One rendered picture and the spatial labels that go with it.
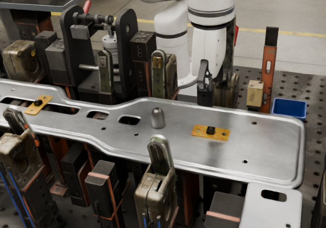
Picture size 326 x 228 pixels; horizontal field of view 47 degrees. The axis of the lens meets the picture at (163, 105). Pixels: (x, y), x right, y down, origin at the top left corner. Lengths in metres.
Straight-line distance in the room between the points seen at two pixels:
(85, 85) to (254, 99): 0.51
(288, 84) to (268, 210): 0.96
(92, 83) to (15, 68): 0.23
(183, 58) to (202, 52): 0.70
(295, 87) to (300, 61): 1.67
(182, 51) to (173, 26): 0.11
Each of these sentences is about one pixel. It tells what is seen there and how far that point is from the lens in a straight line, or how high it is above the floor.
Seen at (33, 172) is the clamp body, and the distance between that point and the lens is 0.93.
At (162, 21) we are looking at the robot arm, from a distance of 1.32.
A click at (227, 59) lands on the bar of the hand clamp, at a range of 0.91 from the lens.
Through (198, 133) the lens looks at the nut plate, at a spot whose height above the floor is 1.00.
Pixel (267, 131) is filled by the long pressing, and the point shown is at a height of 1.00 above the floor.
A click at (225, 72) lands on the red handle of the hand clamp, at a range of 0.93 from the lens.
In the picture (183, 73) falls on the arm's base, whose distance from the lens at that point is 1.42.
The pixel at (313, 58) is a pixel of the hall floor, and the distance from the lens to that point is 3.31.
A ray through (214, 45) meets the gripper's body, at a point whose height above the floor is 1.24.
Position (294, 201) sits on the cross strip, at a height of 1.00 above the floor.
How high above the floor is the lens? 1.55
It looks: 35 degrees down
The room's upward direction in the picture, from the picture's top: 5 degrees counter-clockwise
